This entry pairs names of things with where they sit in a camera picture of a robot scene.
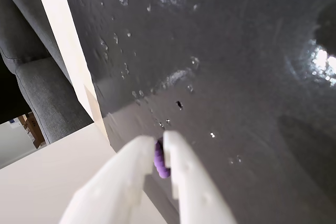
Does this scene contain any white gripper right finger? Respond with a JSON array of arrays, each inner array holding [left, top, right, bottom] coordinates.
[[162, 130, 237, 224]]

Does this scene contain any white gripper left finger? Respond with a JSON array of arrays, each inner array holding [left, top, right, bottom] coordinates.
[[59, 135, 155, 224]]

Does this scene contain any purple ribbed pen grip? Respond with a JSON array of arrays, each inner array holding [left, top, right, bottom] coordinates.
[[153, 140, 173, 179]]

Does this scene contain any brown cardboard box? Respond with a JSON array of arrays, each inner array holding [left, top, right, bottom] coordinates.
[[17, 112, 47, 149]]

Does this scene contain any black glossy table mat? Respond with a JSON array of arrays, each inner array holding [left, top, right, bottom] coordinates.
[[59, 0, 336, 224]]

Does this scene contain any grey fabric sofa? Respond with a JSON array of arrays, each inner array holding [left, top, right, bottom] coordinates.
[[0, 0, 95, 145]]

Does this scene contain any light wooden board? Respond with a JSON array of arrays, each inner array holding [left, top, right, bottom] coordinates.
[[30, 0, 109, 142]]

